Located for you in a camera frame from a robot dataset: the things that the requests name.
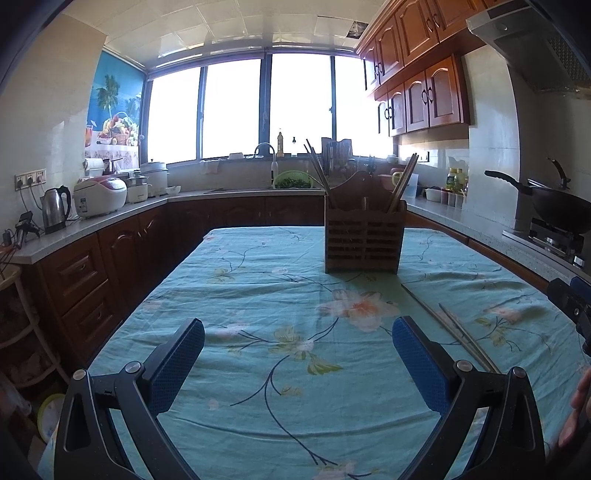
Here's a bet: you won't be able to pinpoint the green rimmed plate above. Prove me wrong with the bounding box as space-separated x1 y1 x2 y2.
36 392 66 445

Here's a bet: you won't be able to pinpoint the small white steamer pot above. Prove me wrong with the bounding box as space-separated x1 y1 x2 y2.
127 172 154 202

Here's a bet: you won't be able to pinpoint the white storage trolley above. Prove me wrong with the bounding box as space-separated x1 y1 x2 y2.
0 265 71 418

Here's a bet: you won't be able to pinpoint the steel range hood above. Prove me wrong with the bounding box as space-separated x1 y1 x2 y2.
465 0 591 94

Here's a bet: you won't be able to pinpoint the person's right hand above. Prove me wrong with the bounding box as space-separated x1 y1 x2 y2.
558 364 591 448

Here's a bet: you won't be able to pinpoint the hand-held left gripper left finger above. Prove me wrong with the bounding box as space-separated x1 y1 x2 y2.
53 318 206 480

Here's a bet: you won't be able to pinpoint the large white cooker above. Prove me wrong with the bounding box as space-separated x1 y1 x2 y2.
139 159 170 197

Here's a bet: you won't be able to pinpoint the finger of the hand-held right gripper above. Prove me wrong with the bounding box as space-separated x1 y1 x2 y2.
547 275 591 357

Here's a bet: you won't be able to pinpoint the steel electric kettle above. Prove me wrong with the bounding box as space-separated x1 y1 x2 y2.
40 185 73 234

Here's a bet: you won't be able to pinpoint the floral teal tablecloth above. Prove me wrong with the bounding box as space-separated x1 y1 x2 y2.
37 225 587 480

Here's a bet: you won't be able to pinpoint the green colander with vegetables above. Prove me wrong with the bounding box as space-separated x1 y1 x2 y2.
275 170 315 190

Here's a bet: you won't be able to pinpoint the wooden utensil holder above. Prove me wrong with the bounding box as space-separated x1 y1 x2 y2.
324 170 408 275

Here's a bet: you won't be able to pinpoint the dish rack with cutting board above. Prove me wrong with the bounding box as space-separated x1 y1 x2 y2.
320 137 357 177

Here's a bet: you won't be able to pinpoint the gas stove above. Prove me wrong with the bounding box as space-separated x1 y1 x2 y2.
502 217 588 269

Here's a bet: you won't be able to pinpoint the clear jug with green handle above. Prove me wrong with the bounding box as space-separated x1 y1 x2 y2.
390 167 422 198

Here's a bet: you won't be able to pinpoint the pink and white rice cooker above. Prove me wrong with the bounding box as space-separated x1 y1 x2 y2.
73 175 129 219

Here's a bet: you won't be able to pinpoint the dark wooden lower cabinets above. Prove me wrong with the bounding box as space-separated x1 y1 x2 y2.
21 193 550 370

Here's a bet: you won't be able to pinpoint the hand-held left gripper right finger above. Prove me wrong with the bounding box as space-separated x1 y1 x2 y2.
392 316 546 480

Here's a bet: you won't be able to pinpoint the chrome faucet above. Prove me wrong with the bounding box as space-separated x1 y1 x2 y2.
253 143 279 186

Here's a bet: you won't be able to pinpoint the black wok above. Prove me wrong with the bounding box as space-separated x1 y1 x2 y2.
484 158 591 230

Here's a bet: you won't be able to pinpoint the fruit and palm wall poster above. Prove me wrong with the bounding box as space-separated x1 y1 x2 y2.
84 50 143 158

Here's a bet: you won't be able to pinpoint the grey chopstick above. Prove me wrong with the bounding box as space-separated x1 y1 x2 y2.
401 283 502 376
438 302 492 367

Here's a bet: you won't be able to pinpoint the black gadget with cables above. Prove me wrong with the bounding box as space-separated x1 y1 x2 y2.
1 211 41 254

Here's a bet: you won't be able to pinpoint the white power strip outlet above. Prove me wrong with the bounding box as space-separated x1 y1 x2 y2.
14 169 48 191

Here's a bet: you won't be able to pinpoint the wooden upper cabinets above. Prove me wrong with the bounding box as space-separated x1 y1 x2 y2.
356 0 499 138

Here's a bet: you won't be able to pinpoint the cooking oil bottles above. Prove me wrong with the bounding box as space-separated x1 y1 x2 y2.
445 156 470 195

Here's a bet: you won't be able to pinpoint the kitchen window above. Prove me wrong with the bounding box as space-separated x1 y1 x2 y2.
142 48 397 164

